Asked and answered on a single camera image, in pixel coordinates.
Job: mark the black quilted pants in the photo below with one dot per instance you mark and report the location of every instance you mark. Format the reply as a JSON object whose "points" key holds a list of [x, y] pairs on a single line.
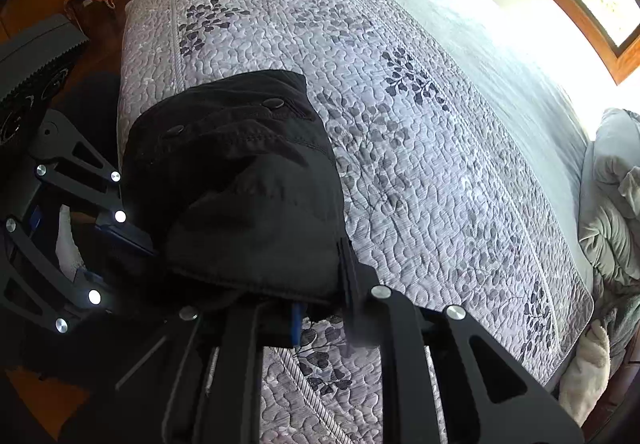
{"points": [[240, 184]]}

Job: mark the person's white sock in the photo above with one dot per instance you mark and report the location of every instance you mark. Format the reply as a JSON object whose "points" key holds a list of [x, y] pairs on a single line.
{"points": [[67, 244]]}

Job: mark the white fleece garment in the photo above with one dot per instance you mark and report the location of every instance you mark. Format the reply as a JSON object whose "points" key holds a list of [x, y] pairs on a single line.
{"points": [[585, 374]]}

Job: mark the grey folded comforter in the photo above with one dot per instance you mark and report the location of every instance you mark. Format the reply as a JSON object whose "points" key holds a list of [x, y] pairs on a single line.
{"points": [[610, 224]]}

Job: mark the purple quilted bedspread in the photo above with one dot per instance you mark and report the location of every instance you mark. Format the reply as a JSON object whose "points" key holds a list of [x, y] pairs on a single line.
{"points": [[400, 149]]}

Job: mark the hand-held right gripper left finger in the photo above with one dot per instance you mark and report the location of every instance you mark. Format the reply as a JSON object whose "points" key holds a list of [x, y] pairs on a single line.
{"points": [[296, 324]]}

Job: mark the wooden bed frame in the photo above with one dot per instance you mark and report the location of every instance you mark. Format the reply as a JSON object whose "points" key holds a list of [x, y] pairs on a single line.
{"points": [[625, 389]]}

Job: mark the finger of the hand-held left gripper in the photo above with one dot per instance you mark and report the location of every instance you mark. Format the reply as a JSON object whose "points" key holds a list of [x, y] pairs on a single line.
{"points": [[45, 284], [75, 184]]}

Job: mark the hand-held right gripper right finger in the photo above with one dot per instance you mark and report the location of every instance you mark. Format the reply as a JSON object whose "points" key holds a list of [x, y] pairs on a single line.
{"points": [[360, 304]]}

